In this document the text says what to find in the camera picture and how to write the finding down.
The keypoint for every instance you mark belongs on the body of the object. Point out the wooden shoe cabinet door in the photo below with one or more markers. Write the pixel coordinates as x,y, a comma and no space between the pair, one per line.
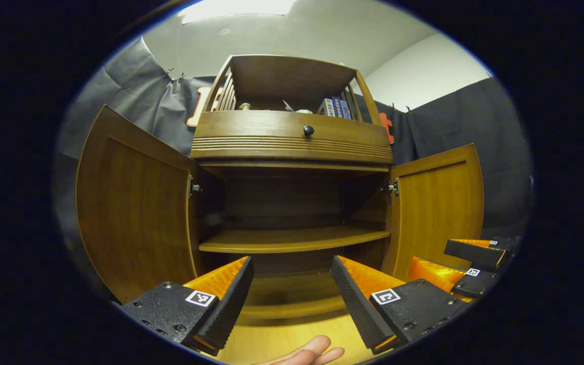
135,218
436,208

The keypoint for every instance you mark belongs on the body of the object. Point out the wooden inner cabinet shelf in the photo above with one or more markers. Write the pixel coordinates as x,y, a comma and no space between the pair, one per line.
292,238

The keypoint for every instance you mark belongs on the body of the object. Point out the white shelf book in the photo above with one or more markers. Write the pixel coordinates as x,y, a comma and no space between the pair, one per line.
326,107

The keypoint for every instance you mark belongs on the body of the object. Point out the grey-blue shelf book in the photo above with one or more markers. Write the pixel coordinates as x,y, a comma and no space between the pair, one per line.
347,109

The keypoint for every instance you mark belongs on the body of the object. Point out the black drawer knob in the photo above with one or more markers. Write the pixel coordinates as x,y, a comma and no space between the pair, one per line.
308,131

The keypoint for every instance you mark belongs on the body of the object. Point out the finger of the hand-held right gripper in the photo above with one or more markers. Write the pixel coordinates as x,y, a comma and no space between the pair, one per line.
434,274
474,252

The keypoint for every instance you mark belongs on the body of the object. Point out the wooden cabinet drawer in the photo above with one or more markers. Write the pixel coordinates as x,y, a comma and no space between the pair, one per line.
251,132

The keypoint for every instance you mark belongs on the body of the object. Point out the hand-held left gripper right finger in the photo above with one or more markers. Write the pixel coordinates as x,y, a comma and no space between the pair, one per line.
358,304

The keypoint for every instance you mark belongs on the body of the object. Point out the ceiling light panel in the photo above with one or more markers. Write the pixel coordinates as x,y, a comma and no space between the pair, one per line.
236,9

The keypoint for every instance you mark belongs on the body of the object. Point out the wooden double-door shoe cabinet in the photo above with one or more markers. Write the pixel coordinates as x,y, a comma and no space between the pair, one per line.
292,152

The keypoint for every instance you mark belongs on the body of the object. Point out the dark blue shelf book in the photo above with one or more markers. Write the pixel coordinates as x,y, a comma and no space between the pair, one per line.
337,107

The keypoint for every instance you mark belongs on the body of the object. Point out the metal door hinge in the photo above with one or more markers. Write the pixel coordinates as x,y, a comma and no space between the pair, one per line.
194,187
391,187

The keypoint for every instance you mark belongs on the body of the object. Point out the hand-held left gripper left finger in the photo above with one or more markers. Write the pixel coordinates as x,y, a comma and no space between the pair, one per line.
231,304

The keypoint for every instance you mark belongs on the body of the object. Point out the black backdrop cloth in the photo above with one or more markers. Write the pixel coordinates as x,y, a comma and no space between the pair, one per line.
500,152

